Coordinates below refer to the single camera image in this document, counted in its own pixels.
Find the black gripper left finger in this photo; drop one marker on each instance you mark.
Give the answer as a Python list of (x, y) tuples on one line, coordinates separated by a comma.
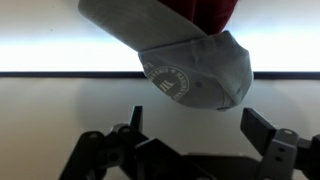
[(86, 156)]

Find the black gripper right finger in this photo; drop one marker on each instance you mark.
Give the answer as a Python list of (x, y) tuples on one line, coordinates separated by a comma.
[(280, 153)]

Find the grey baseball cap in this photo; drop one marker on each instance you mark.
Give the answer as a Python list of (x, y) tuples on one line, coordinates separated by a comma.
[(203, 66)]

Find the red and white baseball cap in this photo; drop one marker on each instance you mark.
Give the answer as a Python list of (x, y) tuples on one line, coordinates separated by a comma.
[(210, 13)]

